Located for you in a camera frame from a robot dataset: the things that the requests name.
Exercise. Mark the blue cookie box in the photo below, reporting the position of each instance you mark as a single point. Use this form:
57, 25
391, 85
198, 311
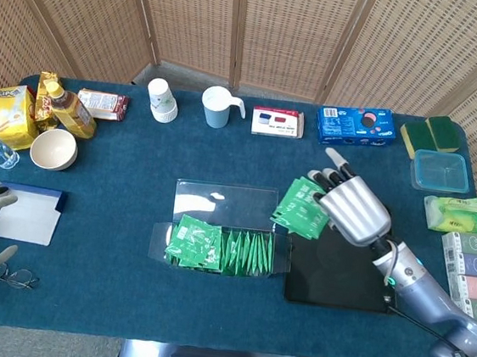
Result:
355, 127

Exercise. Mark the silver-blue right robot arm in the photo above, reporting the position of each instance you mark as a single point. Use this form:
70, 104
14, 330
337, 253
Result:
423, 287

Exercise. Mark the yellow snack packet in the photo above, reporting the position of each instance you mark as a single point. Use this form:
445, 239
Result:
46, 103

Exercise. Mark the blue tablecloth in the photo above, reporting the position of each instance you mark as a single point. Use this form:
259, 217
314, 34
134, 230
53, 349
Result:
123, 303

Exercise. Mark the black rectangular tray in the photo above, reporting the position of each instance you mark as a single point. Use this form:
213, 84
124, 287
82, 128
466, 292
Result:
331, 273

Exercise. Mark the beige bowl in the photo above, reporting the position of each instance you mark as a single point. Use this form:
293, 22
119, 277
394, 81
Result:
53, 150

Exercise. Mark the white box red-blue print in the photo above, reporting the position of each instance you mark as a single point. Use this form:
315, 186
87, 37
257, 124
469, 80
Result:
276, 123

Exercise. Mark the transparent plastic tea box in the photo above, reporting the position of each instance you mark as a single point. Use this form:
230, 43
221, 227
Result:
227, 207

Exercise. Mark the blue tissue pack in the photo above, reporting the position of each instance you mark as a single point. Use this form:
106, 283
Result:
468, 264

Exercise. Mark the stack of white paper cups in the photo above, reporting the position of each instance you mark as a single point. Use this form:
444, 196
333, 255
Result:
163, 102

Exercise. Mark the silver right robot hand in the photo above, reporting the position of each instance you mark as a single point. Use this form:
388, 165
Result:
358, 212

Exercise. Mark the pink tissue pack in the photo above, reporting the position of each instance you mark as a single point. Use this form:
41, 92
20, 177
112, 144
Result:
476, 288

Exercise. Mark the blue-lidded clear food container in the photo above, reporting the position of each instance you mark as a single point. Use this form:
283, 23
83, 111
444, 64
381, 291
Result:
439, 172

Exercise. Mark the yellow-label tea bottle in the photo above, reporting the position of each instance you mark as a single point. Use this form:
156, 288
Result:
72, 112

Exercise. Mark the grey-green tissue pack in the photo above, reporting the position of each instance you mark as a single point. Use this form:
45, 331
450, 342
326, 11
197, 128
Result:
462, 244

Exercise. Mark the green tea bag sachet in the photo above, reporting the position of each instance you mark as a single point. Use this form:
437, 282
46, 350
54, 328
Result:
256, 253
276, 216
228, 254
212, 263
303, 215
194, 238
302, 183
269, 254
261, 253
245, 251
237, 253
251, 252

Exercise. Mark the brown-white biscuit pack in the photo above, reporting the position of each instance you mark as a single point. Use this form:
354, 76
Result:
101, 104

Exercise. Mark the green wet wipes pack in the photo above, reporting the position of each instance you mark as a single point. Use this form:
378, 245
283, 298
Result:
452, 214

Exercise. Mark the white and blue folder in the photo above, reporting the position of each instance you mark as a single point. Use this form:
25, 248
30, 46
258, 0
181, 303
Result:
25, 216

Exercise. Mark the yellow-green sponge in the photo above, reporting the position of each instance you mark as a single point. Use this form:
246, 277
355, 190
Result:
444, 132
415, 139

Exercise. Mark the yellow tea carton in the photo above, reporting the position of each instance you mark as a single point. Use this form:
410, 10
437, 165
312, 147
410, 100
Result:
12, 116

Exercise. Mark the woven rattan folding screen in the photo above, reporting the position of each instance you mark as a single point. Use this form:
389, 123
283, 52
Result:
279, 33

